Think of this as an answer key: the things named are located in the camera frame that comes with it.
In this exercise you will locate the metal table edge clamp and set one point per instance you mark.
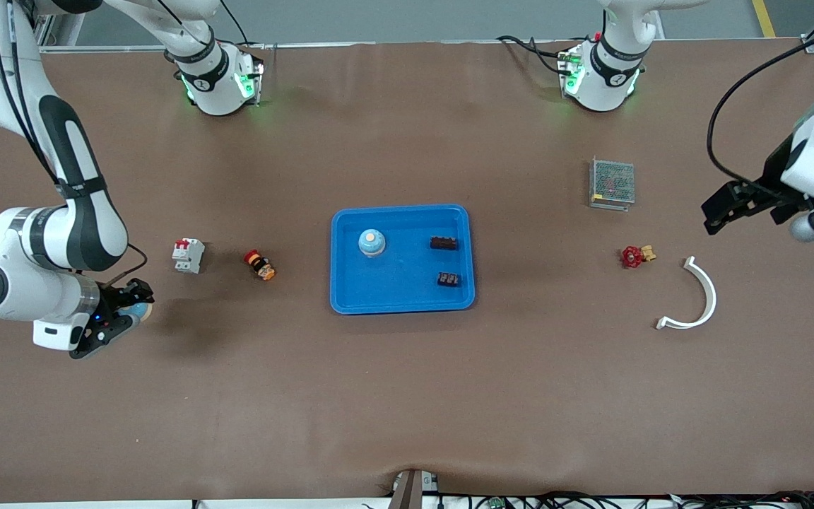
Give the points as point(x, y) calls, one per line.
point(414, 491)

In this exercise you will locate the orange black emergency stop button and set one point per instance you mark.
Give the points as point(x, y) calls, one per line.
point(260, 266)

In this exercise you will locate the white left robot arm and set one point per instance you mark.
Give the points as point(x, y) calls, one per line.
point(608, 74)

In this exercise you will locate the blue desk bell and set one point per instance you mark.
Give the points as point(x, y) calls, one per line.
point(142, 311)
point(372, 242)

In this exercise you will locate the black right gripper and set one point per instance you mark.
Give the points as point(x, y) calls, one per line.
point(111, 297)

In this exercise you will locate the white circuit breaker red switch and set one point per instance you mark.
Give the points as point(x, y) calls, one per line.
point(188, 256)

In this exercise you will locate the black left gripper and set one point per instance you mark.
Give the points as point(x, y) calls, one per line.
point(774, 177)

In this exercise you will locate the white curved plastic piece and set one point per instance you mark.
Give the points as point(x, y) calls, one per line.
point(712, 297)

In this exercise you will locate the brown table mat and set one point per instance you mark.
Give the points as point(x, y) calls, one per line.
point(407, 396)

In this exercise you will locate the blue plastic tray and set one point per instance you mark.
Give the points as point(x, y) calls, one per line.
point(407, 286)

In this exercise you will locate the metal mesh power supply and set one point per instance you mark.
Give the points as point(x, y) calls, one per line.
point(612, 182)

